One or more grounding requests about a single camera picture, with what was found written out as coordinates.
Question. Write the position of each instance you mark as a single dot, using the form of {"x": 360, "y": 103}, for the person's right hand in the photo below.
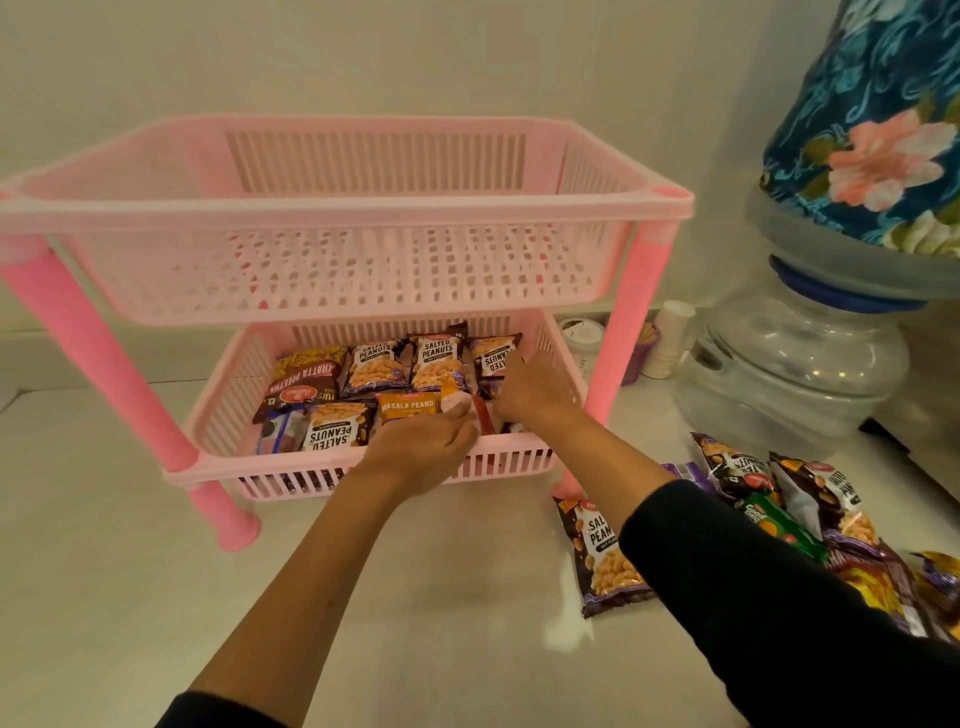
{"x": 536, "y": 397}

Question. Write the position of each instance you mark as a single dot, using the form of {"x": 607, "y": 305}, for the person's left hand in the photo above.
{"x": 420, "y": 450}

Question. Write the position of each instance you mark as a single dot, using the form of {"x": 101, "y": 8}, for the rows of mixed snack packets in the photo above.
{"x": 375, "y": 367}

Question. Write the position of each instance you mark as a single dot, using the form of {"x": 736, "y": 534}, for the pink two-tier plastic rack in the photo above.
{"x": 337, "y": 270}

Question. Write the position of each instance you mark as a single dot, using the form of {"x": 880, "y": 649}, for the pile of assorted snack packets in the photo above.
{"x": 750, "y": 472}

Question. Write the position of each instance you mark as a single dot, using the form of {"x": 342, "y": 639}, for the person's right forearm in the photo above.
{"x": 607, "y": 469}

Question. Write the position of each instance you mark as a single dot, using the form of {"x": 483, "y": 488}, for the person's left forearm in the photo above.
{"x": 300, "y": 600}

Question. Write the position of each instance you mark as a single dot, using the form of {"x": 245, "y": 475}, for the small white jar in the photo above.
{"x": 583, "y": 345}

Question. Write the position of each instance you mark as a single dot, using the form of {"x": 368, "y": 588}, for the purple toothpick cup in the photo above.
{"x": 637, "y": 364}

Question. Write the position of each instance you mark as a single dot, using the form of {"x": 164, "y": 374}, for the bundle of wooden toothpicks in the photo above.
{"x": 647, "y": 334}

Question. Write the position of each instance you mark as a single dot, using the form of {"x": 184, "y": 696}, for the white salt shaker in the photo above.
{"x": 667, "y": 337}

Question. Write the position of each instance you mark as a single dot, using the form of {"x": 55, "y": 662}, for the clear water jug blue cap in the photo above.
{"x": 825, "y": 255}

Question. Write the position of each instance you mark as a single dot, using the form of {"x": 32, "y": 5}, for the black left sleeve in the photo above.
{"x": 217, "y": 716}

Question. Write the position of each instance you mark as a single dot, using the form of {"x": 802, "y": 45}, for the blue floral fabric cover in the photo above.
{"x": 862, "y": 90}

